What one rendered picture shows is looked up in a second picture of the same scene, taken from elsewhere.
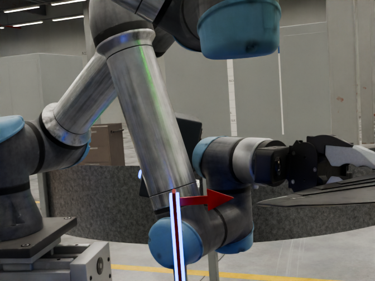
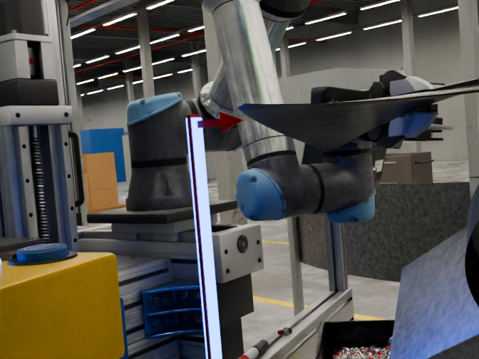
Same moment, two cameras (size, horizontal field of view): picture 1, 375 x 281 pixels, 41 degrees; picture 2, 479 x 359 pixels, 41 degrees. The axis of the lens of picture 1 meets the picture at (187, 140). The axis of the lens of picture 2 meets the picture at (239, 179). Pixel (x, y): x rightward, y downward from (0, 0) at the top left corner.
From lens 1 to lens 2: 0.40 m
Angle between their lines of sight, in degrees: 26
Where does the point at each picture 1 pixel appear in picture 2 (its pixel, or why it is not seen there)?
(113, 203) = (363, 230)
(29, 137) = (184, 113)
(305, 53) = not seen: outside the picture
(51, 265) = (192, 236)
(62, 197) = (309, 222)
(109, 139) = (413, 172)
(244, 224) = (355, 190)
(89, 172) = not seen: hidden behind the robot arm
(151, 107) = (243, 59)
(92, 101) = not seen: hidden behind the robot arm
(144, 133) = (236, 85)
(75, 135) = (230, 111)
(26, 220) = (176, 193)
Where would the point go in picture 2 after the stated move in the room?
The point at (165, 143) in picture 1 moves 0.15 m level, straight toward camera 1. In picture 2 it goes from (254, 94) to (208, 89)
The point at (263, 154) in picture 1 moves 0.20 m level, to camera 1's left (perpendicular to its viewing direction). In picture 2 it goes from (316, 91) to (177, 107)
